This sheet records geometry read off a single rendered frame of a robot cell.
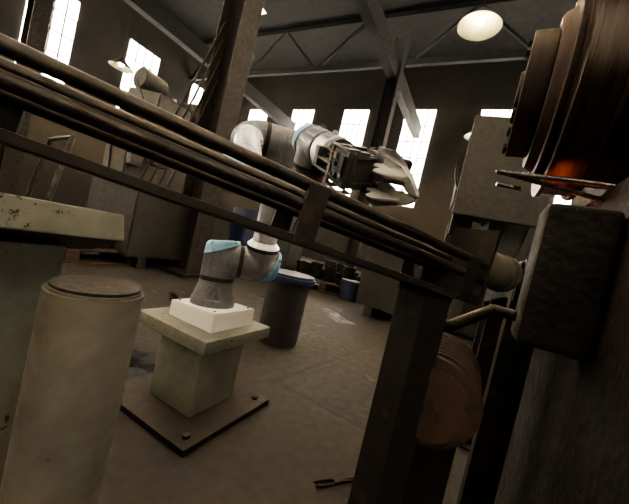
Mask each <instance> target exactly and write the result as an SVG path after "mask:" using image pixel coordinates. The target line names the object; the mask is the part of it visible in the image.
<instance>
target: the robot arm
mask: <svg viewBox="0 0 629 504"><path fill-rule="evenodd" d="M337 134H338V131H337V130H333V132H331V131H329V130H327V129H325V128H324V127H322V126H319V125H314V124H304V125H302V126H300V127H299V128H298V129H297V130H294V129H293V130H292V129H289V128H286V127H282V126H279V125H276V124H273V123H270V122H267V121H264V120H248V121H244V122H241V123H239V124H238V125H237V126H235V128H234V129H233V131H232V133H231V141H232V142H234V143H236V144H238V145H241V146H243V147H245V148H247V149H249V150H251V151H253V152H255V153H258V154H260V155H262V156H264V157H266V158H268V159H270V160H272V161H275V162H277V163H279V164H281V165H283V166H285V167H287V168H289V169H292V170H294V171H296V172H298V173H300V174H302V175H304V176H306V177H309V178H311V179H313V180H315V181H317V182H319V183H321V184H322V182H323V179H324V176H325V174H326V177H325V182H324V184H325V185H327V186H328V187H330V188H332V189H334V190H336V189H335V188H334V187H338V188H340V189H341V190H336V191H338V192H340V193H343V194H345V195H350V193H349V192H348V191H347V190H345V189H353V190H359V192H361V193H365V195H364V198H366V200H367V202H368V203H370V204H372V205H376V206H405V205H409V204H412V203H414V202H416V201H417V199H418V197H419V191H418V188H417V185H416V183H415V180H414V178H413V175H412V173H411V169H412V165H413V162H412V161H411V160H410V159H405V158H402V157H401V155H400V154H399V153H398V152H397V151H395V150H393V149H387V148H385V147H383V146H379V148H378V151H377V148H375V147H371V148H370V149H369V150H367V148H366V147H364V146H357V145H354V144H353V143H352V142H351V141H349V140H347V139H346V138H344V137H342V136H340V135H337ZM329 180H330V181H332V182H329ZM383 182H384V183H383ZM392 184H395V185H398V186H402V187H403V188H404V189H405V191H406V193H405V192H404V191H400V190H396V189H395V188H394V186H393V185H392ZM274 212H275V209H274V208H271V207H269V206H266V205H264V204H260V209H259V213H258V218H257V221H260V222H262V223H265V224H268V225H270V224H271V221H272V218H273V215H274ZM203 253H204V255H203V261H202V266H201V272H200V277H199V281H198V283H197V285H196V287H195V289H194V291H193V293H192V294H191V296H190V303H192V304H194V305H197V306H201V307H206V308H213V309H230V308H233V307H234V304H235V299H234V292H233V281H234V277H236V278H243V279H250V280H257V281H260V282H262V281H265V282H270V281H272V280H274V279H275V277H276V276H277V274H278V271H279V269H280V265H281V261H282V254H281V253H280V252H279V247H278V245H277V239H276V238H273V237H270V236H267V235H264V234H261V233H258V232H255V231H254V236H253V238H252V239H251V240H249V241H248V243H247V246H241V242H240V241H228V240H209V241H208V242H207V243H206V246H205V250H204V252H203Z"/></svg>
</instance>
